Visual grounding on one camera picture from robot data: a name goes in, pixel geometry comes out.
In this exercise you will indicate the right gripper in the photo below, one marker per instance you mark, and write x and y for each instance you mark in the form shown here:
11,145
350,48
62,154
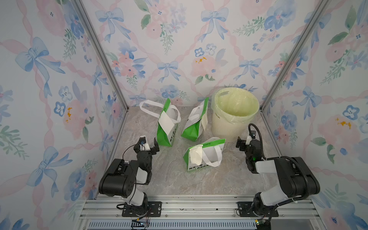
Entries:
239,142

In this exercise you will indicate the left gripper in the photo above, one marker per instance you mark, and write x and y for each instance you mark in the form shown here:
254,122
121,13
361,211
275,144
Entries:
156,146

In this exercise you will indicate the green white bag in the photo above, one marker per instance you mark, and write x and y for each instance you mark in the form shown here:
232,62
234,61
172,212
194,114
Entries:
172,111
212,154
194,131

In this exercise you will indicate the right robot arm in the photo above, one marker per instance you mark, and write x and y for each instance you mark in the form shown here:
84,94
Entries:
274,196

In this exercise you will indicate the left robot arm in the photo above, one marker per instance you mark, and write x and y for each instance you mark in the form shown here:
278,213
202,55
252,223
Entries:
122,178

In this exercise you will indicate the cream trash bin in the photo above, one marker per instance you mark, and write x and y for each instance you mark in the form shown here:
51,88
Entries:
225,130

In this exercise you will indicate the green bin liner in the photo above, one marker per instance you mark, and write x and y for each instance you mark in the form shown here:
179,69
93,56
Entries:
235,105

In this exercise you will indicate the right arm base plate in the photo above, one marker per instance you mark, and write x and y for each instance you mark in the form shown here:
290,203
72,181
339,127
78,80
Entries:
249,209

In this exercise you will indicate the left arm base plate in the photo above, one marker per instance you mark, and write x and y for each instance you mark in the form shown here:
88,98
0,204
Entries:
147,209

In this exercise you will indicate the aluminium front rail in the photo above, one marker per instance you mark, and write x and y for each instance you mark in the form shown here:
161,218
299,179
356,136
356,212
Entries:
207,212

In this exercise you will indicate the left aluminium corner post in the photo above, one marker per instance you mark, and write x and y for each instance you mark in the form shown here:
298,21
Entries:
86,22

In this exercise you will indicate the aluminium corner post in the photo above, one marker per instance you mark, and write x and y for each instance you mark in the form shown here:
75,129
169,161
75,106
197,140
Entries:
86,22
308,30

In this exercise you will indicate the right aluminium corner post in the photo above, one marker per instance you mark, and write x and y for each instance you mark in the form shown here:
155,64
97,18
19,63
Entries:
308,30

